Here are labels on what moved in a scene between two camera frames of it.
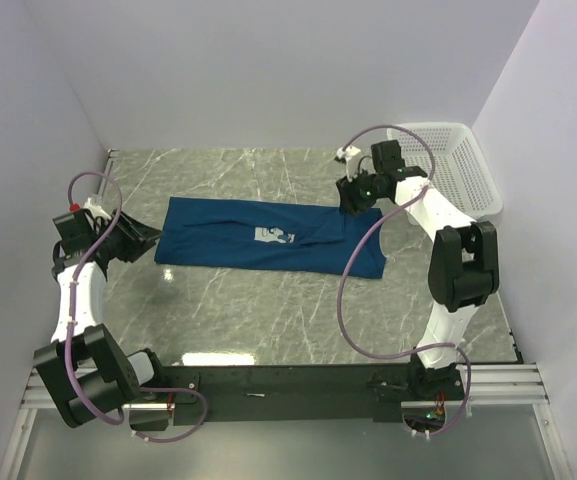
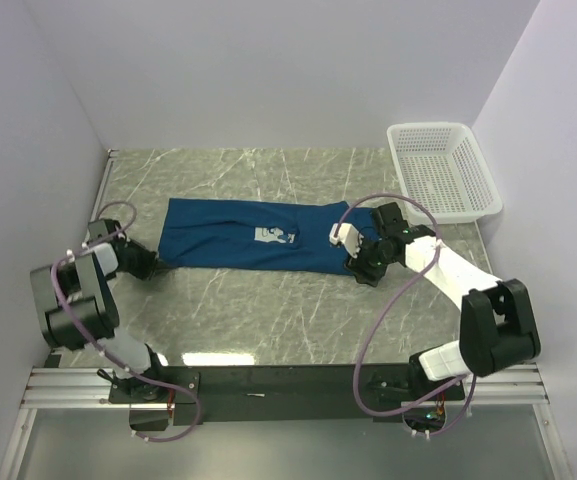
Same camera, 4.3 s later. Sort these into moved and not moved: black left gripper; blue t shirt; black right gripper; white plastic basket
Moved: black right gripper; black left gripper
Not moved: blue t shirt; white plastic basket
